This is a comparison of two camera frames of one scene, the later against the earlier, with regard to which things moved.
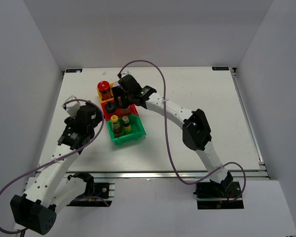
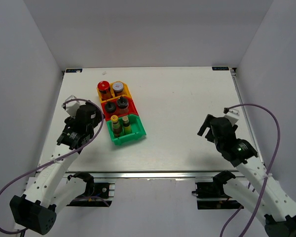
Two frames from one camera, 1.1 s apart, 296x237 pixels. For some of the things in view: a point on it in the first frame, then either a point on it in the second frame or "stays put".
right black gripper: (117, 93) to (205, 124)
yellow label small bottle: (127, 127) stays put
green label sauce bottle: (117, 129) stays put
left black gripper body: (98, 119) stays put
